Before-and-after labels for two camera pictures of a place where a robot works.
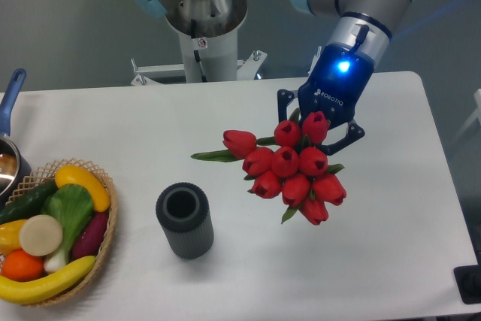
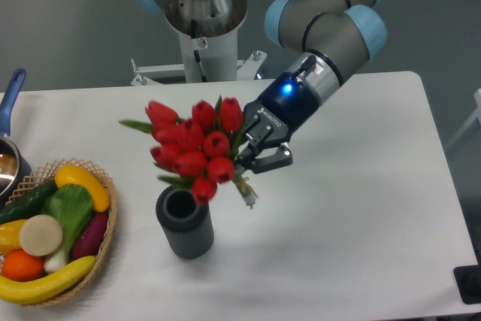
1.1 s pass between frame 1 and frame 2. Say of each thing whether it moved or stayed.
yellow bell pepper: stayed
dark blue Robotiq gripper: moved
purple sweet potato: stayed
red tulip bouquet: moved
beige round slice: stayed
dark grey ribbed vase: stayed
